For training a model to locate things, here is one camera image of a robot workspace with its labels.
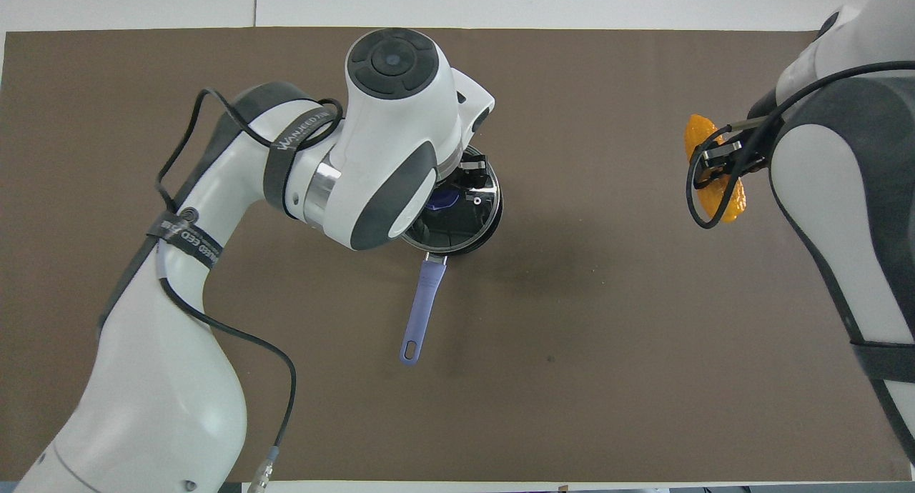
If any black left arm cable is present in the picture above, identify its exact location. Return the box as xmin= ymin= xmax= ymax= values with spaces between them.
xmin=155 ymin=87 xmax=345 ymax=493

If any yellow corn cob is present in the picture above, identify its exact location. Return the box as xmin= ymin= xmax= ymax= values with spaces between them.
xmin=684 ymin=114 xmax=746 ymax=224

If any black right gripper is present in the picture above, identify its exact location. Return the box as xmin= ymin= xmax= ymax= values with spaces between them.
xmin=695 ymin=139 xmax=769 ymax=188

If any dark blue pot, lilac handle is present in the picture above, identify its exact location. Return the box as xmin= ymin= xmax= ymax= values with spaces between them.
xmin=399 ymin=144 xmax=505 ymax=367

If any glass lid with blue knob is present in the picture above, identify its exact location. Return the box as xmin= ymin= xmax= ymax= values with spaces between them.
xmin=400 ymin=146 xmax=501 ymax=254

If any brown table mat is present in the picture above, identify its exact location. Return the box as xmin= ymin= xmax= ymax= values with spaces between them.
xmin=0 ymin=27 xmax=915 ymax=483

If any black velcro cable strap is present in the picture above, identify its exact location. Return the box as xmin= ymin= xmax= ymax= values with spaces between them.
xmin=849 ymin=339 xmax=915 ymax=384
xmin=262 ymin=107 xmax=344 ymax=219
xmin=147 ymin=206 xmax=224 ymax=269

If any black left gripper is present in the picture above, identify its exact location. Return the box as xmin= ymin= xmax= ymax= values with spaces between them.
xmin=457 ymin=154 xmax=491 ymax=194

